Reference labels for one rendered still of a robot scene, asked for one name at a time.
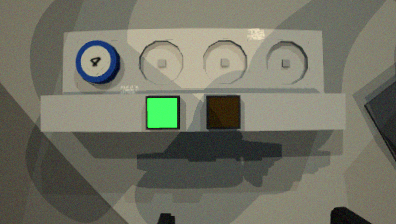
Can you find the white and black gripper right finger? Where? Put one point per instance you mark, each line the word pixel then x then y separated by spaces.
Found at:
pixel 342 215

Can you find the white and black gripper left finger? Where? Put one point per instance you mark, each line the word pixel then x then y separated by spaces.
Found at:
pixel 166 218

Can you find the grey control box with green and blue buttons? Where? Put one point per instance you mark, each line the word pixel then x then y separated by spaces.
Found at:
pixel 382 108

